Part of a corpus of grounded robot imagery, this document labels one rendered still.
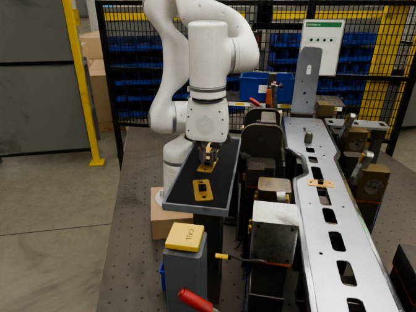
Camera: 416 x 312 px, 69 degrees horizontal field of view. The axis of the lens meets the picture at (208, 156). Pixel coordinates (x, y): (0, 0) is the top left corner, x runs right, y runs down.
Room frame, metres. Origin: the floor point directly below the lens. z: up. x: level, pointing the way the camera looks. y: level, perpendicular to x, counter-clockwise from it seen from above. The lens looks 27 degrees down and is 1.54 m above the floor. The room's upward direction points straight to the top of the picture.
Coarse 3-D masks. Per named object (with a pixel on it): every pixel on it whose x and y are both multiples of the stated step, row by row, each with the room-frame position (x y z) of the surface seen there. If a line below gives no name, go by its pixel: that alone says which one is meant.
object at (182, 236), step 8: (176, 224) 0.45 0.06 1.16; (184, 224) 0.45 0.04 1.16; (192, 224) 0.45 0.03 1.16; (176, 232) 0.43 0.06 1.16; (184, 232) 0.43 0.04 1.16; (192, 232) 0.43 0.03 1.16; (200, 232) 0.43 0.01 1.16; (168, 240) 0.41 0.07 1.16; (176, 240) 0.41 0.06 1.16; (184, 240) 0.41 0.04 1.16; (192, 240) 0.41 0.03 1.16; (200, 240) 0.41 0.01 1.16; (168, 248) 0.40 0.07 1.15; (176, 248) 0.40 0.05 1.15; (184, 248) 0.40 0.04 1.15; (192, 248) 0.39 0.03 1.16
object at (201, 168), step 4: (208, 156) 0.73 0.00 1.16; (208, 160) 0.69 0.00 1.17; (200, 164) 0.69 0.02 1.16; (204, 164) 0.68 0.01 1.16; (208, 164) 0.68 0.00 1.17; (200, 168) 0.66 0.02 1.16; (204, 168) 0.66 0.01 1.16; (208, 168) 0.66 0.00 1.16; (212, 168) 0.66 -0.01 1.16; (204, 172) 0.65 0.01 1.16; (208, 172) 0.65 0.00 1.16
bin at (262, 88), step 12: (252, 72) 1.86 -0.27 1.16; (264, 72) 1.85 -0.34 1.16; (240, 84) 1.72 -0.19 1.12; (252, 84) 1.70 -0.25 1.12; (264, 84) 1.69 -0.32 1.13; (276, 84) 1.68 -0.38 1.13; (288, 84) 1.67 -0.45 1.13; (240, 96) 1.71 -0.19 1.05; (252, 96) 1.70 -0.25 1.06; (264, 96) 1.69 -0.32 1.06; (288, 96) 1.67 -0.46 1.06
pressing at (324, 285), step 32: (288, 128) 1.34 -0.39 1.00; (320, 128) 1.34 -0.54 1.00; (320, 160) 1.02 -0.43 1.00; (320, 224) 0.64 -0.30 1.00; (352, 224) 0.64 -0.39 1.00; (320, 256) 0.53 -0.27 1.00; (352, 256) 0.53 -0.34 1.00; (320, 288) 0.44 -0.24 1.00; (352, 288) 0.44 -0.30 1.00; (384, 288) 0.44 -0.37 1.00
